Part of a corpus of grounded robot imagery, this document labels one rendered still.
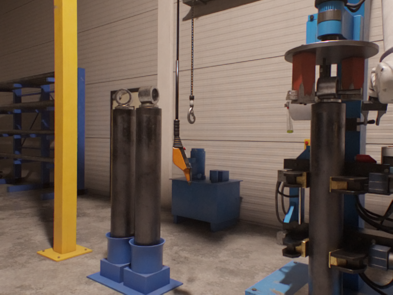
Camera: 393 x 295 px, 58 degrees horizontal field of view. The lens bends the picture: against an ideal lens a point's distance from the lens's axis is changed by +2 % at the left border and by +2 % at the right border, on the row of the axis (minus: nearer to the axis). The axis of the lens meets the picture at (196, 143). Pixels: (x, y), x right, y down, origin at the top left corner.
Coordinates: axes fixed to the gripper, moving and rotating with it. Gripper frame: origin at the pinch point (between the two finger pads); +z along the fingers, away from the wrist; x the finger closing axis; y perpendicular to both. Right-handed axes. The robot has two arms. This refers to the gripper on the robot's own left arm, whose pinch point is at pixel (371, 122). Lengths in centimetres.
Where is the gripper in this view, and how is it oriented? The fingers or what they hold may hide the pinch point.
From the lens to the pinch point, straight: 243.7
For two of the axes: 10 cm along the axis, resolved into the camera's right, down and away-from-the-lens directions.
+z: 0.7, 9.0, 4.3
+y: 1.8, -4.4, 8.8
